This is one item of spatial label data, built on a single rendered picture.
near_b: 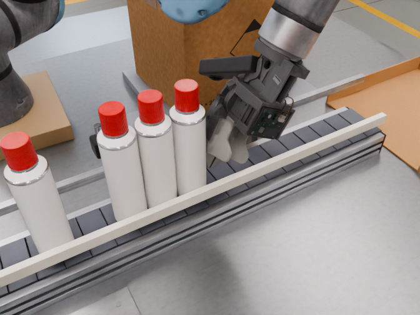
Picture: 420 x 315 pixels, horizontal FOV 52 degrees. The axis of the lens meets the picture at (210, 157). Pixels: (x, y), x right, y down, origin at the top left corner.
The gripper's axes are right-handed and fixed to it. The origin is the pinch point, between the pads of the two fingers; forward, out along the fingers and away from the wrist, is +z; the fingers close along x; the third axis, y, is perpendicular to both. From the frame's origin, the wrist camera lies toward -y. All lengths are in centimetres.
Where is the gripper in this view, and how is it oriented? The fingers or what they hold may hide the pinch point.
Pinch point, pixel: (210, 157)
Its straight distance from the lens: 68.7
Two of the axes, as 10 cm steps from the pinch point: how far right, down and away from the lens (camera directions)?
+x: 7.5, 0.8, 6.5
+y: 5.0, 5.8, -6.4
